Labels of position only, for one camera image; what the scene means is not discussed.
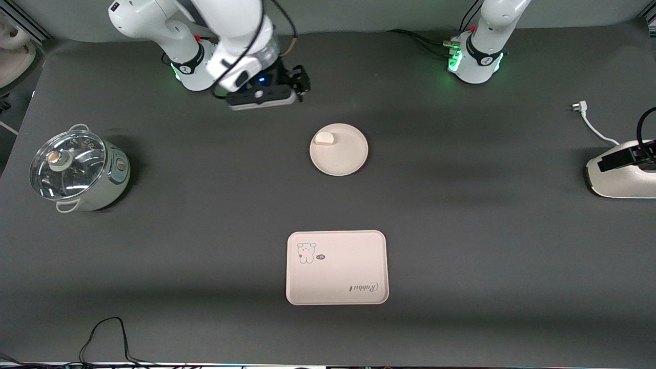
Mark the glass pot lid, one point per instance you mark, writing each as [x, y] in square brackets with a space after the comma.
[66, 174]

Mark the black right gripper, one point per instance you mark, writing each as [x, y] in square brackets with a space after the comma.
[283, 75]

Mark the white toaster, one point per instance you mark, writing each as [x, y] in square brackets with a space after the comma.
[620, 182]

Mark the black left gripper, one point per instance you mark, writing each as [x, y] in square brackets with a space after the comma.
[621, 160]

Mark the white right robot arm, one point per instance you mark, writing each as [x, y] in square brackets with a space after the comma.
[230, 25]

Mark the beige rabbit print tray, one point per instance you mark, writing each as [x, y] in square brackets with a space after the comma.
[336, 274]

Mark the beige round object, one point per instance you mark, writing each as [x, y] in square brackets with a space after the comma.
[15, 56]

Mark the round beige plate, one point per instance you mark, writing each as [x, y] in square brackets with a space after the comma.
[342, 154]

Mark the small white bun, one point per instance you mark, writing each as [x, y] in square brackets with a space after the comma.
[324, 138]

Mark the aluminium frame rail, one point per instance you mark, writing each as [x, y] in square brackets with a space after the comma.
[31, 25]

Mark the green electric cooking pot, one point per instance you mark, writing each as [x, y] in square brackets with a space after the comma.
[114, 177]

